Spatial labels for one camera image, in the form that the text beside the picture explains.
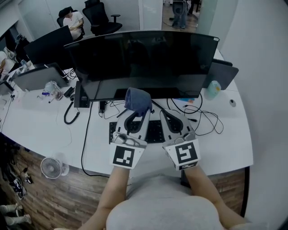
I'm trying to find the white desk fan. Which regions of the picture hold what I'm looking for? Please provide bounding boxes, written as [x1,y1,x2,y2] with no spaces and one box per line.
[40,152,70,180]

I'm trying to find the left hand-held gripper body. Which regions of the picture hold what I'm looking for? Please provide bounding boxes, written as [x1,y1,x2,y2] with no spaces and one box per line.
[109,131,148,169]

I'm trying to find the black rectangular pad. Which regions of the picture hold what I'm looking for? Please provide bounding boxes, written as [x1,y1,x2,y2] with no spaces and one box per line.
[180,169,191,189]

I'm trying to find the blue cloth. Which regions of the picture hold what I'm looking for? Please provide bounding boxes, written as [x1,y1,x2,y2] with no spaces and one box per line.
[124,87,153,117]

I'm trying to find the glass wall with white blinds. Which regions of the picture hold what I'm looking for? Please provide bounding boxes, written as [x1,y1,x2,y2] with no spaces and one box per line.
[18,0,163,42]

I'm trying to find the thick black power cable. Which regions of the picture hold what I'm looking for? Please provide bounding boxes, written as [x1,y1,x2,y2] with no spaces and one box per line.
[81,102,111,177]

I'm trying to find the grey round device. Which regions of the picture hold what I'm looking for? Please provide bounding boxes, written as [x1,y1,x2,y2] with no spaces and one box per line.
[172,1,185,16]

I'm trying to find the large curved black monitor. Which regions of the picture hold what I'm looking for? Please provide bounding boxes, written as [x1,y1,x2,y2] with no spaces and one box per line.
[64,30,220,102]

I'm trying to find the frosted glass panel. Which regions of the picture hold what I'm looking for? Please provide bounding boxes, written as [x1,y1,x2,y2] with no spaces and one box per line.
[199,0,218,34]

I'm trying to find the looped black cables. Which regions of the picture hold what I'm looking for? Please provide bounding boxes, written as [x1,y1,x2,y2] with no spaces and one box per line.
[63,68,78,80]

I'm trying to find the person's right forearm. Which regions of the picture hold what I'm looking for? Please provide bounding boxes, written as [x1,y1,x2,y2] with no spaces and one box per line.
[183,165,246,230]

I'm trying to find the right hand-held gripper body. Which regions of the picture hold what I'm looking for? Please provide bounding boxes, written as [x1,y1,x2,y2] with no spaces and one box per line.
[162,130,201,171]

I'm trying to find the black office chair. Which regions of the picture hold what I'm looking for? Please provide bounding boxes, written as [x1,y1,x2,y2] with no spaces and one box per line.
[14,35,31,63]
[56,7,86,41]
[82,0,123,36]

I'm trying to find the grey laptop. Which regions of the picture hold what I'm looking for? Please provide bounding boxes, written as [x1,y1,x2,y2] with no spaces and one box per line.
[13,62,69,92]

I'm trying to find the person's grey shirt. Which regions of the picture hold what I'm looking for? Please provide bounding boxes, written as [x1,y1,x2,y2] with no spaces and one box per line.
[105,175,223,230]

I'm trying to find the black computer monitor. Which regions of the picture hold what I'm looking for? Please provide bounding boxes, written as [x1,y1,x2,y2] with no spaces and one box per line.
[23,25,75,70]

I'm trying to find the clear plastic bottle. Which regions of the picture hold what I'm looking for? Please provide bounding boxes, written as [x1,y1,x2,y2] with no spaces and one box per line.
[44,80,59,95]

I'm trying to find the tangled thin black cable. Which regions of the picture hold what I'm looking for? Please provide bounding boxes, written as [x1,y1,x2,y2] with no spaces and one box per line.
[166,93,224,136]

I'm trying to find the black coiled cord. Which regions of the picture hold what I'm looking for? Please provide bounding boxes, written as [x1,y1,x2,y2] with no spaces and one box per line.
[63,101,80,125]

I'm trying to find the pale green bottle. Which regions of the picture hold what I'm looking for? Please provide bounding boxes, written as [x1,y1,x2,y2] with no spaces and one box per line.
[203,80,222,101]

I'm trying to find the person's left forearm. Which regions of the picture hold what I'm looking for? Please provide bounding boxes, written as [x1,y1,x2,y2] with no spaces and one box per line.
[77,166,131,230]

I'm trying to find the black keyboard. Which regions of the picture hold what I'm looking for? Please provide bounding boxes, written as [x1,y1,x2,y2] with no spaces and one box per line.
[109,120,166,144]

